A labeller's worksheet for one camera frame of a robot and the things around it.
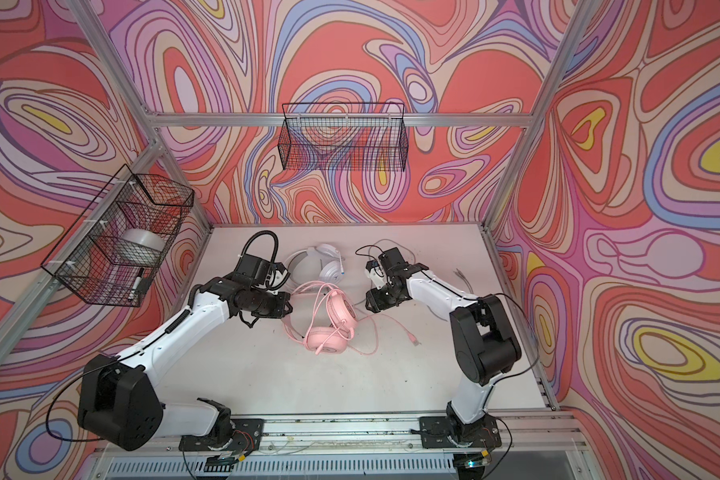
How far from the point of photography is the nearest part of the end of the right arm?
685mm

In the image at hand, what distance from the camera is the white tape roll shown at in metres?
0.71

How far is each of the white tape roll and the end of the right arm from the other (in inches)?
22.0
